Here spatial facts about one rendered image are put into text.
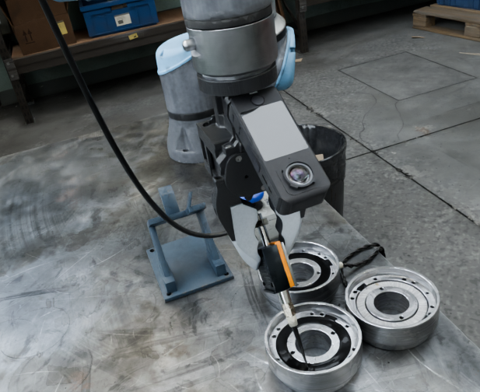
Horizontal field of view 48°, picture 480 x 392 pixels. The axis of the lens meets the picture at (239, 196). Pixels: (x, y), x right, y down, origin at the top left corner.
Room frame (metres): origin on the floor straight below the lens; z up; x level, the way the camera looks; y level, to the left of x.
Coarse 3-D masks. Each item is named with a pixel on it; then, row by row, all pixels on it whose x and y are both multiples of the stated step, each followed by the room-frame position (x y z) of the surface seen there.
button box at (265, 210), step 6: (264, 192) 0.72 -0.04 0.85; (264, 198) 0.71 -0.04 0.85; (258, 204) 0.69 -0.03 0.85; (264, 204) 0.69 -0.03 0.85; (258, 210) 0.68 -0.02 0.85; (264, 210) 0.67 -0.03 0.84; (270, 210) 0.67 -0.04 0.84; (264, 216) 0.66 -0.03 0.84; (270, 216) 0.66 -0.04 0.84; (270, 222) 0.66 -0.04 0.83; (270, 228) 0.66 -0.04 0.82; (258, 234) 0.65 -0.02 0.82; (270, 234) 0.66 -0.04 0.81; (276, 234) 0.66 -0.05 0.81; (258, 240) 0.65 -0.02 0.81
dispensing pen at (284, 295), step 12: (264, 228) 0.46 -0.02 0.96; (264, 240) 0.45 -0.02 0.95; (264, 252) 0.43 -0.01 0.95; (276, 252) 0.43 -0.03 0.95; (264, 264) 0.43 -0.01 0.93; (276, 264) 0.42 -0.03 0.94; (264, 276) 0.44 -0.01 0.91; (276, 276) 0.42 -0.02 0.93; (276, 288) 0.41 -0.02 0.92; (288, 288) 0.41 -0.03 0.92; (288, 300) 0.42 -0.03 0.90; (288, 312) 0.41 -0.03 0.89; (300, 348) 0.39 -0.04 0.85
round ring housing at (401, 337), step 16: (368, 272) 0.50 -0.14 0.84; (384, 272) 0.50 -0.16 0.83; (400, 272) 0.50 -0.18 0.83; (416, 272) 0.49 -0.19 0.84; (352, 288) 0.49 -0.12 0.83; (384, 288) 0.48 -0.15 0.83; (400, 288) 0.48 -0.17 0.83; (416, 288) 0.47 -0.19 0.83; (432, 288) 0.46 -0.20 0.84; (352, 304) 0.46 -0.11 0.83; (368, 304) 0.46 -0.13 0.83; (384, 304) 0.48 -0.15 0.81; (400, 304) 0.47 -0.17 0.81; (416, 304) 0.45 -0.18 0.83; (432, 304) 0.44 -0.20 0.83; (368, 320) 0.42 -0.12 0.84; (384, 320) 0.43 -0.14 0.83; (400, 320) 0.43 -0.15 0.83; (432, 320) 0.41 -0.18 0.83; (368, 336) 0.42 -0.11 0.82; (384, 336) 0.41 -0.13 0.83; (400, 336) 0.40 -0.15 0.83; (416, 336) 0.40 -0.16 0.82
